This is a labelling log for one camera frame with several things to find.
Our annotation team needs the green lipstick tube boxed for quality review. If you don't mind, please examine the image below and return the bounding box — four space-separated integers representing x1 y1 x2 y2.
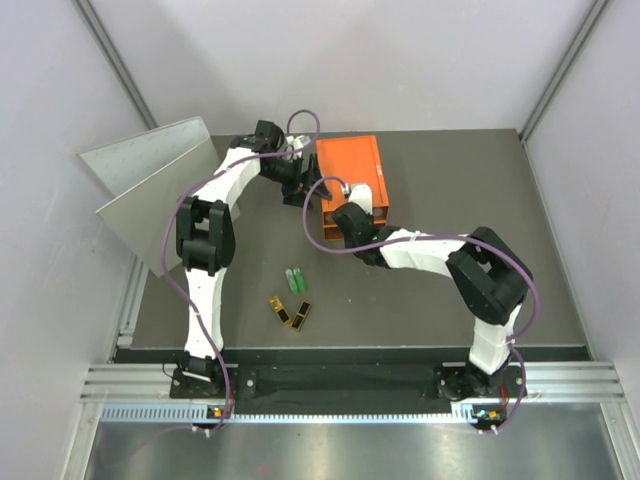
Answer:
285 268 298 294
292 267 307 294

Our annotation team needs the aluminium frame rail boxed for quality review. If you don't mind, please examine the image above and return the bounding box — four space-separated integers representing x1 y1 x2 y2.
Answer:
81 361 625 403

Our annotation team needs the green lipstick tube right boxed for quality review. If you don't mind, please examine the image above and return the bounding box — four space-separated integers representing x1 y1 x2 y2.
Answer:
292 267 307 294

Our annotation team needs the grey metal panel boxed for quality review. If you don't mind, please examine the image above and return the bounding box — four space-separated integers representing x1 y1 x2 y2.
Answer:
79 117 221 276

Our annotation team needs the green lipstick tube left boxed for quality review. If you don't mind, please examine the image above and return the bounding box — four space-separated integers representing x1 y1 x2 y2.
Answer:
285 268 298 294

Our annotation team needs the gold black compact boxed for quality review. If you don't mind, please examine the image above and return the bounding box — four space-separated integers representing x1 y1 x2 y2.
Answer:
291 301 312 331
269 296 291 326

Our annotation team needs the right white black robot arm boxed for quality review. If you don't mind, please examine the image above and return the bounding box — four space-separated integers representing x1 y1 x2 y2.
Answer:
333 202 530 401

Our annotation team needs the orange drawer box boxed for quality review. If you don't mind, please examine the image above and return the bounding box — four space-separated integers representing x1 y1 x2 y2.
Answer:
316 135 390 240

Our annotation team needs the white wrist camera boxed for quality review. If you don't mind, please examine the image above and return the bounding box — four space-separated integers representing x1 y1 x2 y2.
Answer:
342 183 373 215
284 135 311 159

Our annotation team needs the gold black compact left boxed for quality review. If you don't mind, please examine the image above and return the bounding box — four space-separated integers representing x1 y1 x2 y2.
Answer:
269 296 291 326

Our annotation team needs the gold black compact right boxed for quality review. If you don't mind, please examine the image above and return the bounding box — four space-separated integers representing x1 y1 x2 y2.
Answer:
291 301 312 331

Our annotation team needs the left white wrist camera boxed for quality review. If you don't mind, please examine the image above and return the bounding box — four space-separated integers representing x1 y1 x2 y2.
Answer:
284 135 311 159

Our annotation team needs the clear acrylic drawer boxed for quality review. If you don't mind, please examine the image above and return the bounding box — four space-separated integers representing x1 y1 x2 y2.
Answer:
323 207 388 225

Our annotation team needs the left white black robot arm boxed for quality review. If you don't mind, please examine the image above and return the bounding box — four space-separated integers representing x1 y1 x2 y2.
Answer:
172 120 320 398

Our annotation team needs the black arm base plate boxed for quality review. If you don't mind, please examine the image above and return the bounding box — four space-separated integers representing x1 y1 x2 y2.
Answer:
168 363 529 401

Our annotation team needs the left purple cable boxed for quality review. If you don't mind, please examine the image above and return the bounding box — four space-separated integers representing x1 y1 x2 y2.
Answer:
160 109 321 431

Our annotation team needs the purple cable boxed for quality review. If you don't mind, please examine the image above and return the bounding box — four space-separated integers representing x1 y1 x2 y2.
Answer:
302 175 542 434
160 109 321 431

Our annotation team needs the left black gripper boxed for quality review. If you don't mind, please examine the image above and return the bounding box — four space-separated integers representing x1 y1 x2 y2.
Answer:
260 153 330 211

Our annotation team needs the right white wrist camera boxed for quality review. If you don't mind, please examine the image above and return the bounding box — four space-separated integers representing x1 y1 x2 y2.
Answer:
342 183 373 215

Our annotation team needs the slotted grey cable duct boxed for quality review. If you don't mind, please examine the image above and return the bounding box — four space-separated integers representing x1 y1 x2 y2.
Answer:
101 403 477 425

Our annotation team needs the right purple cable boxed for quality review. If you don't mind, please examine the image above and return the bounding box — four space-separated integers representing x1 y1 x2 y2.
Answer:
302 175 542 434

